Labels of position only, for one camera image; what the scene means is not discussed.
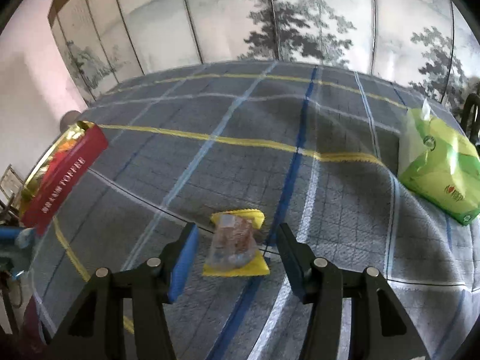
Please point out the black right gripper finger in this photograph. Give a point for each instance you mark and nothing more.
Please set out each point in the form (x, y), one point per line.
(94, 326)
(380, 325)

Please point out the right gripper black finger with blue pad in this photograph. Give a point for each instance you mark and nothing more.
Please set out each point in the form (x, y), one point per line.
(20, 237)

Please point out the small clear yellow snack packet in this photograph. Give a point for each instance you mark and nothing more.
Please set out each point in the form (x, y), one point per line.
(233, 251)

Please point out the small wooden folding chair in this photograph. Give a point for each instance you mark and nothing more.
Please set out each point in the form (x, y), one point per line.
(11, 187)

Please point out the gold red biscuit tin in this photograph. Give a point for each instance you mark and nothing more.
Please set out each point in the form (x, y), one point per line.
(57, 172)

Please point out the green tissue pack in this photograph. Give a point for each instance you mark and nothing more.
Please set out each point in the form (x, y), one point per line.
(439, 163)

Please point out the grey plaid tablecloth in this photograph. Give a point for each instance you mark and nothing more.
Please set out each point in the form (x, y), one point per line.
(314, 147)

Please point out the dark wooden chair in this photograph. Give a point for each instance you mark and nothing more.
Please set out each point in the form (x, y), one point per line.
(470, 122)

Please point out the painted folding screen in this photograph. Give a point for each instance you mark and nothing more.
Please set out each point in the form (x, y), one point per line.
(425, 45)

